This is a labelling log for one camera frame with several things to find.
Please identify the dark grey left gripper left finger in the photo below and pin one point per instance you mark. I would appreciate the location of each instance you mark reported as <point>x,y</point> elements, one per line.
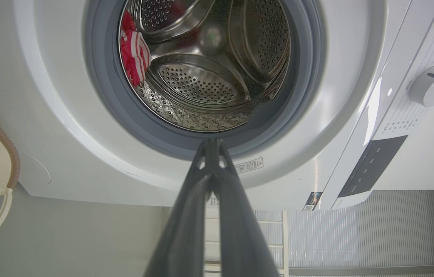
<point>182,234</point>

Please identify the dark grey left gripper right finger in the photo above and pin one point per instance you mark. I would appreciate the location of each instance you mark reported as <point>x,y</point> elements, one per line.
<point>240,234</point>

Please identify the white control dial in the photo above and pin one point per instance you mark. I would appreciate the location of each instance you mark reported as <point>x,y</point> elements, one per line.
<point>431,86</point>

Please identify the white window blind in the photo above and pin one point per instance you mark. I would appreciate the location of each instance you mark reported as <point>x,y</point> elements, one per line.
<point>367,231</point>

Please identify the white front-load washing machine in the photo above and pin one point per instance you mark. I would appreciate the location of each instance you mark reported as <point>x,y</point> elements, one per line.
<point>317,115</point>

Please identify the red and white garment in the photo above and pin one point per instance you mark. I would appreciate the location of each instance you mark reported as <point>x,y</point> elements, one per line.
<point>134,54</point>

